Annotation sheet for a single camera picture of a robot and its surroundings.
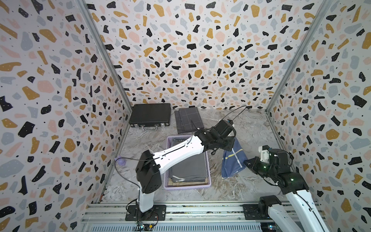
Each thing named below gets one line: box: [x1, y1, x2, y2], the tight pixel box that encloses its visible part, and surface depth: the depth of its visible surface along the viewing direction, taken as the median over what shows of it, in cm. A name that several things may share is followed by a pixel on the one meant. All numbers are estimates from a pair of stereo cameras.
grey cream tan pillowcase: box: [167, 178, 210, 187], surface depth 83 cm
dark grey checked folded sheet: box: [174, 106, 204, 134], surface depth 117 cm
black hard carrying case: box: [128, 102, 172, 132], surface depth 119 cm
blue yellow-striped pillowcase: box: [221, 137, 248, 179], surface depth 78 cm
